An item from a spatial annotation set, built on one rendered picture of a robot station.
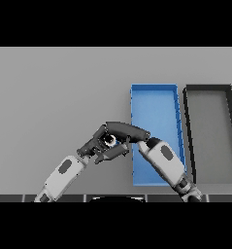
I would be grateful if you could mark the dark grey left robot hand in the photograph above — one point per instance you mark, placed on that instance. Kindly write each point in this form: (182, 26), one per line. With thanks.
(92, 146)

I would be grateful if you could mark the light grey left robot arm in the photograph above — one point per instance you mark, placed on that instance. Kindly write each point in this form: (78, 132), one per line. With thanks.
(60, 176)

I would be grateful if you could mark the dark grey rectangular bin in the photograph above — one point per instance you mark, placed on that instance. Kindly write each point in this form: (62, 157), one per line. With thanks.
(211, 136)

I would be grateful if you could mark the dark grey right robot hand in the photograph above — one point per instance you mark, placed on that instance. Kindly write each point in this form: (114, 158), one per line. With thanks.
(127, 130)

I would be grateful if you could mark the blue rectangular bin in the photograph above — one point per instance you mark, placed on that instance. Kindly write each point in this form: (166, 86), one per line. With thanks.
(154, 129)

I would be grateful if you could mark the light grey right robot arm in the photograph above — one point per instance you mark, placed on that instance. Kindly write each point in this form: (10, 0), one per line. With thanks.
(166, 162)

